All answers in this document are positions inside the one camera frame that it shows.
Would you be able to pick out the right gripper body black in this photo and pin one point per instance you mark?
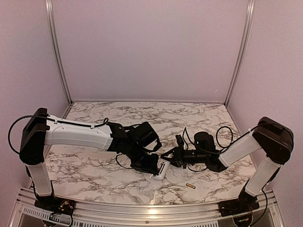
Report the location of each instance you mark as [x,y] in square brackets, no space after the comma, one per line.
[183,158]

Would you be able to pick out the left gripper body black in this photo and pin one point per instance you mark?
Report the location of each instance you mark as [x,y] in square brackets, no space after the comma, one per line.
[141,162]

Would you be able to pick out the white remote control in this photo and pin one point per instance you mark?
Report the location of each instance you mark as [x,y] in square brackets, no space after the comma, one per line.
[162,169]

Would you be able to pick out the gold battery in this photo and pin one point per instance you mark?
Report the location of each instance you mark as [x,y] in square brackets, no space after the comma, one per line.
[191,186]

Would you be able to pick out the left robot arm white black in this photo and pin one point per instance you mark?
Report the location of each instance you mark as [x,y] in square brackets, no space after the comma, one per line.
[139,143]

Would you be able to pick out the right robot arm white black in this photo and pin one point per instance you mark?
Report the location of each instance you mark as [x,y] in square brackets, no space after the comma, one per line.
[276,140]

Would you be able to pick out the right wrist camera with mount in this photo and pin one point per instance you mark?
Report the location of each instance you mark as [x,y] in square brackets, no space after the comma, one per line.
[180,141]

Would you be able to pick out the front aluminium frame rail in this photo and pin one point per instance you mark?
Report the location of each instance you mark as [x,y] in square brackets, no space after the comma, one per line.
[98,214]

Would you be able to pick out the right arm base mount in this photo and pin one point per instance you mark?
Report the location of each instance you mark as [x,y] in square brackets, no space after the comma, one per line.
[237,206]

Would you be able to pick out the right rear aluminium post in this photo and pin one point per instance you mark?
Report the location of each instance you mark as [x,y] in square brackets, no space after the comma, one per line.
[243,46]

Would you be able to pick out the aluminium post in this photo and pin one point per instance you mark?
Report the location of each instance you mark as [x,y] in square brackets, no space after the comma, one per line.
[243,46]
[56,50]

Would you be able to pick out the left rear aluminium post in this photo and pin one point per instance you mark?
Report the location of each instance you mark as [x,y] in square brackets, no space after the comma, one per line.
[56,50]

